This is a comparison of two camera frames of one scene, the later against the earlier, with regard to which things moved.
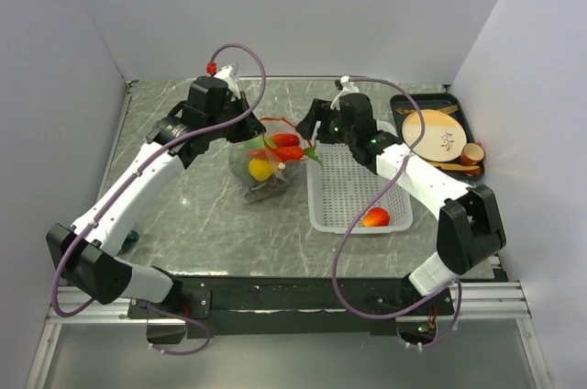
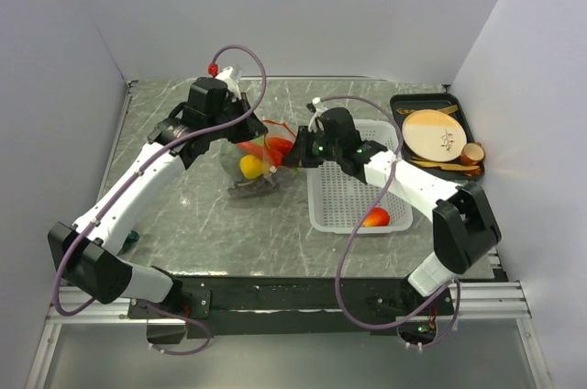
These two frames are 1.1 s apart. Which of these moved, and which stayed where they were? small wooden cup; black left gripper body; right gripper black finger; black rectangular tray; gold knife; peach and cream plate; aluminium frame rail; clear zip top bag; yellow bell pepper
Moved: right gripper black finger; yellow bell pepper; clear zip top bag
Stayed: black rectangular tray; aluminium frame rail; black left gripper body; small wooden cup; gold knife; peach and cream plate
